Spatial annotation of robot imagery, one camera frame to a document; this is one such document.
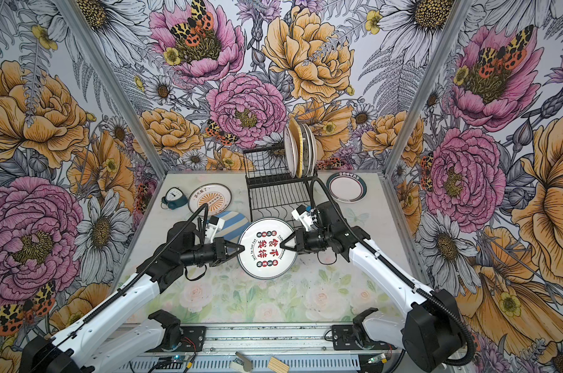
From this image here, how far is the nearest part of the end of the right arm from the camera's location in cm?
57

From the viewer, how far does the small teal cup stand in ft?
3.52

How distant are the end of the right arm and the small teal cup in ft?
1.93
